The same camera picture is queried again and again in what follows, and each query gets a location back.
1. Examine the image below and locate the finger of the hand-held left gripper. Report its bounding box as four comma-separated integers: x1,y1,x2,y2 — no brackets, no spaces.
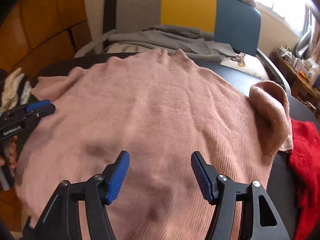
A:
25,100,52,113
30,104,56,121

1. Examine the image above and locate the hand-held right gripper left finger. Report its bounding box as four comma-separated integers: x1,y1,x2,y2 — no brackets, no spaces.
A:
24,151,130,240

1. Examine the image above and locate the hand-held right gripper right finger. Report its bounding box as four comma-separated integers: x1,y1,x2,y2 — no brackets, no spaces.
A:
190,151,292,240

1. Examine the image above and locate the pink knitted sweater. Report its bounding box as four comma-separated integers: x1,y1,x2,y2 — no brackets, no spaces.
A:
15,48,294,240

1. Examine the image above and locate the person's left hand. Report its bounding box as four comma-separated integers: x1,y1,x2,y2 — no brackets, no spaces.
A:
0,135,18,170

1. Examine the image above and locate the white folded garment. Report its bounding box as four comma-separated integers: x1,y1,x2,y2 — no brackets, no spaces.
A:
20,81,32,105

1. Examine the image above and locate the wooden wardrobe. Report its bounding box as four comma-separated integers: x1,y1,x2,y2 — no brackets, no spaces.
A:
0,0,93,74

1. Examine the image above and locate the red knitted sweater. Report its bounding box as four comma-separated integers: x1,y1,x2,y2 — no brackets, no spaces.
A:
289,119,320,240

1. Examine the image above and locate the black upright cushion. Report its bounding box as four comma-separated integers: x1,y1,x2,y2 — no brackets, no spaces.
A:
104,0,125,34

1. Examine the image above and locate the wooden desk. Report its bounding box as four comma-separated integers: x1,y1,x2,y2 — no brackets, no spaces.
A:
274,51,320,105

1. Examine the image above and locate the grey garment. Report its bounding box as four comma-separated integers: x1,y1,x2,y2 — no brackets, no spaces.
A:
109,24,237,63

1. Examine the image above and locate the group of bottles and boxes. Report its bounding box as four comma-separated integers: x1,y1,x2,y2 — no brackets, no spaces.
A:
277,45,320,83

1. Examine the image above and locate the grey yellow blue headboard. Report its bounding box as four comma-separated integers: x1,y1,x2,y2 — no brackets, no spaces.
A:
75,0,292,95

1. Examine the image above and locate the window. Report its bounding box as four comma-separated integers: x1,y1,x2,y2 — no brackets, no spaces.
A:
240,0,315,34

